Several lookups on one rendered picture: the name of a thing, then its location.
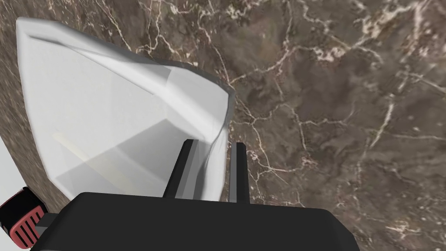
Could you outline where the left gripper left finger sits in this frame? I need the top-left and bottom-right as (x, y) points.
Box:
(162, 139), (207, 201)

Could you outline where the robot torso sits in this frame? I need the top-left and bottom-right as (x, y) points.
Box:
(0, 136), (58, 250)

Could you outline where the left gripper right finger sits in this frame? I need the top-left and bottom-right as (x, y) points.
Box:
(228, 142), (251, 204)

